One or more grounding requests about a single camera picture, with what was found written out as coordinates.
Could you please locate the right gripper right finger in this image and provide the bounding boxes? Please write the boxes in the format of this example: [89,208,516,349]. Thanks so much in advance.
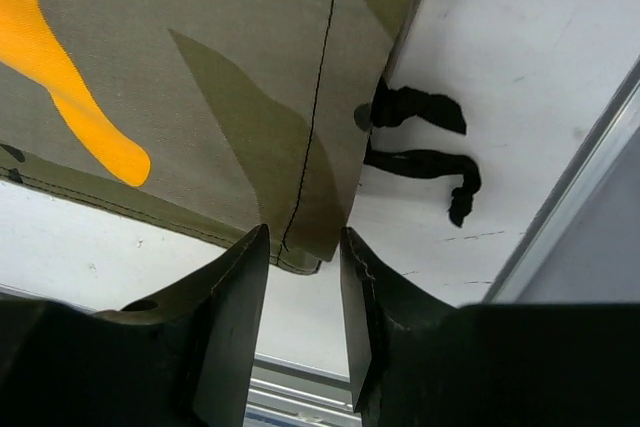
[340,228,639,426]

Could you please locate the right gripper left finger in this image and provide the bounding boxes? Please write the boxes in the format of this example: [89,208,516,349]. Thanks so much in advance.
[1,225,270,426]

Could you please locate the yellow camouflage trousers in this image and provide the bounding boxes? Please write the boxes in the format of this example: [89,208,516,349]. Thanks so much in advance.
[0,0,482,278]

